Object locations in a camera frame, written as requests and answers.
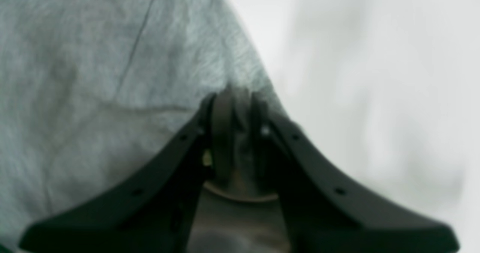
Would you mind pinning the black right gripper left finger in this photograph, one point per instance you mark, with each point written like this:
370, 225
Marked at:
153, 210

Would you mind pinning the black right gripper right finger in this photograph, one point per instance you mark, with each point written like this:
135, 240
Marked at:
325, 210

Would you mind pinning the grey T-shirt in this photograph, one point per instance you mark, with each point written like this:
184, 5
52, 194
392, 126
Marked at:
91, 89

